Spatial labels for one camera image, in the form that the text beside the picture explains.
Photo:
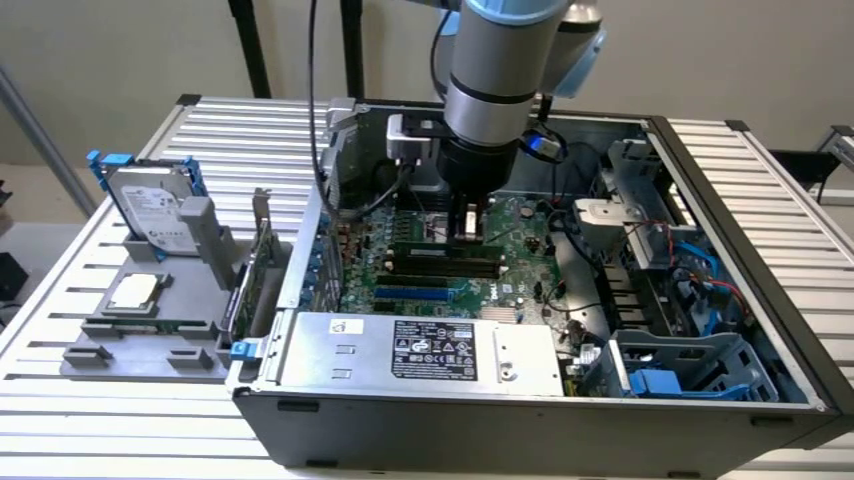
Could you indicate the grey metal drive cage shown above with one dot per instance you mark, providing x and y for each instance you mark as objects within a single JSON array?
[{"x": 641, "y": 175}]

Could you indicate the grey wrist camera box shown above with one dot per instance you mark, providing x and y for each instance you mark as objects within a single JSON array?
[{"x": 410, "y": 137}]

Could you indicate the blue case latch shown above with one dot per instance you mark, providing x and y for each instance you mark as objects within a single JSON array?
[{"x": 243, "y": 350}]

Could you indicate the black table corner cap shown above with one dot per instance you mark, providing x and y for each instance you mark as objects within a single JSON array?
[
  {"x": 737, "y": 125},
  {"x": 188, "y": 99}
]

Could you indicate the grey parts rack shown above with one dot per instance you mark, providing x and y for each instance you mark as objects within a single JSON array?
[{"x": 190, "y": 305}]

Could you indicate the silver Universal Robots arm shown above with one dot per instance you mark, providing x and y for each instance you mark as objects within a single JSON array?
[{"x": 497, "y": 75}]

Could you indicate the black box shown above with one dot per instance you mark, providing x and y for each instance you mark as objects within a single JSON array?
[{"x": 801, "y": 166}]

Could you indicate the green RAM stick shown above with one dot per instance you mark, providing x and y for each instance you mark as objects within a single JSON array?
[{"x": 427, "y": 248}]

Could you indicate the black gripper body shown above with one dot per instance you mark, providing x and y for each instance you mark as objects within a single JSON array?
[{"x": 476, "y": 165}]

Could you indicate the blue disk carrier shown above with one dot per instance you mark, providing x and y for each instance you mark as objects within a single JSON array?
[{"x": 657, "y": 384}]

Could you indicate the black object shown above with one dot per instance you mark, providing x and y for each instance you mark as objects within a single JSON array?
[{"x": 12, "y": 275}]

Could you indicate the blue expansion slot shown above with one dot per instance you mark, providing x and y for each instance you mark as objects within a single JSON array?
[{"x": 410, "y": 293}]

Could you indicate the black stand pole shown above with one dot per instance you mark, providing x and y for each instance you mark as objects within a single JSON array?
[
  {"x": 352, "y": 50},
  {"x": 252, "y": 50}
]

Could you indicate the black open PC case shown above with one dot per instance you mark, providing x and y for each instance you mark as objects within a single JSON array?
[{"x": 467, "y": 430}]

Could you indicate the black RAM slot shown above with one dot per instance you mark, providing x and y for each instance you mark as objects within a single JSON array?
[
  {"x": 434, "y": 258},
  {"x": 434, "y": 265},
  {"x": 434, "y": 272}
]

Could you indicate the green motherboard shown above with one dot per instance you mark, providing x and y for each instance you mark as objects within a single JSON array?
[{"x": 527, "y": 270}]

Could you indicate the CPU socket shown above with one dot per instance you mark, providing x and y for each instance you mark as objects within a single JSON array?
[{"x": 436, "y": 225}]

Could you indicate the silver CPU chip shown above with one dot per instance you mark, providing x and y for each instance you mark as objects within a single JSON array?
[{"x": 136, "y": 290}]

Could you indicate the blue disk bracket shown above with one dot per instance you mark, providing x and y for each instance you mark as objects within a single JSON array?
[{"x": 116, "y": 159}]

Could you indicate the silver chipset heatsink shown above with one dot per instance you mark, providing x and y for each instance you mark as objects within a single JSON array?
[{"x": 499, "y": 315}]

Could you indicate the grey metal pole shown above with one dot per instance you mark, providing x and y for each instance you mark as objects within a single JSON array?
[{"x": 40, "y": 130}]

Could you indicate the silver power supply unit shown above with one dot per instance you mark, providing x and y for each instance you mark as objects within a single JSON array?
[{"x": 374, "y": 360}]

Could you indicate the grey metal disk bay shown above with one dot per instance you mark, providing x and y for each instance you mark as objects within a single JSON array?
[{"x": 694, "y": 345}]

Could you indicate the silver hard disk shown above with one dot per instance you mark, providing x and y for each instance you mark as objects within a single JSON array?
[{"x": 143, "y": 205}]

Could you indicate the black expansion slot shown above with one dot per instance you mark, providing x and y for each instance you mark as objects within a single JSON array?
[{"x": 410, "y": 281}]

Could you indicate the aluminium rail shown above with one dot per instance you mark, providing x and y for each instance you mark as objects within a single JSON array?
[{"x": 837, "y": 142}]

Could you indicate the green graphics card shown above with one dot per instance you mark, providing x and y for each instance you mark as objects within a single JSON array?
[{"x": 256, "y": 280}]

